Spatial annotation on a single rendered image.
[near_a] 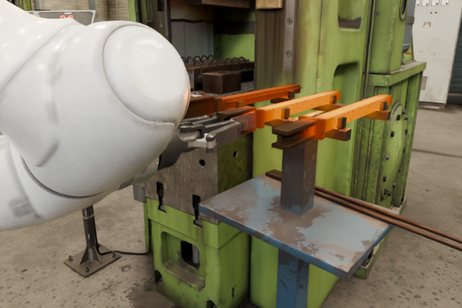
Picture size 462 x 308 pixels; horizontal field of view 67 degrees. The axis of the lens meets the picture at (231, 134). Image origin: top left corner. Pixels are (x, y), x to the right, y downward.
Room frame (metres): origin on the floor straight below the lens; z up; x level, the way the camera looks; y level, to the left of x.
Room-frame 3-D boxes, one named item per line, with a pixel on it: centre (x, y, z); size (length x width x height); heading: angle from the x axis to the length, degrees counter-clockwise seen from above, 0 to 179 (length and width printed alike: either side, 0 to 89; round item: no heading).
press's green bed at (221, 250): (1.42, 0.03, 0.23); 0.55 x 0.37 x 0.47; 144
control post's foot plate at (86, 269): (1.54, 0.71, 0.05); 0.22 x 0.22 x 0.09; 54
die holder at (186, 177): (1.42, 0.03, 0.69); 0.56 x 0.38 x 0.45; 144
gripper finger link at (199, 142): (0.49, 0.05, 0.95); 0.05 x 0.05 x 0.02; 43
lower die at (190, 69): (1.44, 0.08, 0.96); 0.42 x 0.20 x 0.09; 144
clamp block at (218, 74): (1.21, 0.03, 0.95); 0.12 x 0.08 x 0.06; 144
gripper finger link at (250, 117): (0.61, -0.02, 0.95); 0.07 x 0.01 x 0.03; 138
